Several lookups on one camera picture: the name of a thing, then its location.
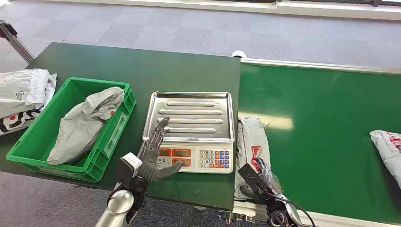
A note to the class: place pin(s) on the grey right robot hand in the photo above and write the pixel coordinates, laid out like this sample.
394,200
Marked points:
272,183

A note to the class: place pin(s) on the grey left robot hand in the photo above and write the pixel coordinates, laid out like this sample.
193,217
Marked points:
149,163

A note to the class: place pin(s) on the grey package with red print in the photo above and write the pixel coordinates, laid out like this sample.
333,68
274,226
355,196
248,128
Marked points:
250,137

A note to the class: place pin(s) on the plain grey crumpled package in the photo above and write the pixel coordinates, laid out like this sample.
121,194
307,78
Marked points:
78,128

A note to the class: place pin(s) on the green plastic basket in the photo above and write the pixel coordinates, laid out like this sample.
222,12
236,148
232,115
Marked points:
37,134

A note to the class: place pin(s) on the large white package red print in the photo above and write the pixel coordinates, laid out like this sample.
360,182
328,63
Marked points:
390,153

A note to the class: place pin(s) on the white package bold black print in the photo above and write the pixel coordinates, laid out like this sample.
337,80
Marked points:
15,123

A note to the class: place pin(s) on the grey package with small logo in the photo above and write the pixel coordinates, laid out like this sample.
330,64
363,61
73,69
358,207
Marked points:
18,91

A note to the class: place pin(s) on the white scale with steel tray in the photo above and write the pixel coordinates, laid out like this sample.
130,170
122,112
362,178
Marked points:
194,112

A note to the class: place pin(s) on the green belt conveyor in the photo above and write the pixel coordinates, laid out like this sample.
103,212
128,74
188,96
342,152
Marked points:
329,125

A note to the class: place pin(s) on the white conveyor roller end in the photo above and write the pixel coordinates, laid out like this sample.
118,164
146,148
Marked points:
239,54

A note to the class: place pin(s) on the metal stand pole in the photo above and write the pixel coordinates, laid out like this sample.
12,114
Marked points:
17,44

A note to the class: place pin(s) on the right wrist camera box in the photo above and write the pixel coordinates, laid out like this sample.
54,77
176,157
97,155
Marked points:
252,177

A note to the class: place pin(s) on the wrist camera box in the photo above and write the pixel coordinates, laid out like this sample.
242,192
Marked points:
252,177
128,167

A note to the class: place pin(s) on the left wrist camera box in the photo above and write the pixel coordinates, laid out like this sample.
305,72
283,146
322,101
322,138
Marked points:
128,167

